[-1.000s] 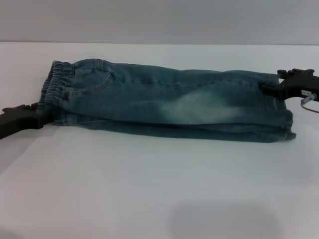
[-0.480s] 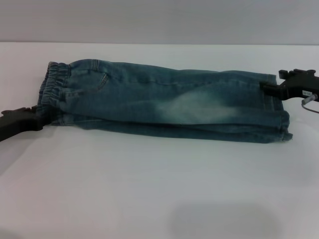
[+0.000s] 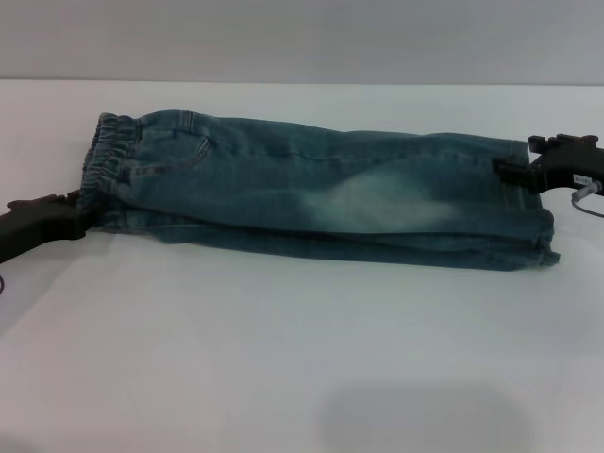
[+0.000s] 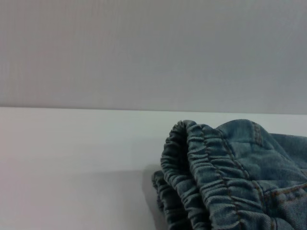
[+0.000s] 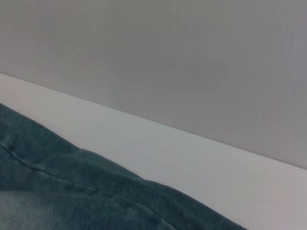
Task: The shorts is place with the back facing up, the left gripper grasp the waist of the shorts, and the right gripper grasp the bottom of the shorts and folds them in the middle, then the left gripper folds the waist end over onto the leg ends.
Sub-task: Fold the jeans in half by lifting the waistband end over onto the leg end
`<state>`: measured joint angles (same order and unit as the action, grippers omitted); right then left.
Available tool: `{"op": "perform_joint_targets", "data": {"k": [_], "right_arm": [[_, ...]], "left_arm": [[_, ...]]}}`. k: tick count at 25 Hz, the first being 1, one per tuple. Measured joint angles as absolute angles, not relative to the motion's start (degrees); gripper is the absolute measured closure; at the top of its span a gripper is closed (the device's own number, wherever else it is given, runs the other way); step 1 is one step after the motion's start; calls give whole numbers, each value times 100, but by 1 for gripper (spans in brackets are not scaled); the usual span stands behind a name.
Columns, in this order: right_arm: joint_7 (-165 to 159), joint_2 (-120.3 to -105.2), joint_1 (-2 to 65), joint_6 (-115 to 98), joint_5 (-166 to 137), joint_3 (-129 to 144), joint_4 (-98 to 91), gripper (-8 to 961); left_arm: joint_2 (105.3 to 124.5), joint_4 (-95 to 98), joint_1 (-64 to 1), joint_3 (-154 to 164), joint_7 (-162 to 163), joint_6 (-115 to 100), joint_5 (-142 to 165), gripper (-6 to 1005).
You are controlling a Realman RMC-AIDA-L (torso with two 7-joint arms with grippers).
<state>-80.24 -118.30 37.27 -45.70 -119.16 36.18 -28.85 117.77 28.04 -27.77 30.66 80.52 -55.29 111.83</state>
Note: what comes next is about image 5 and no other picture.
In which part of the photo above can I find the blue denim shorts cartoon print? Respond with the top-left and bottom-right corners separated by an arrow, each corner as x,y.
0,103 -> 249,230

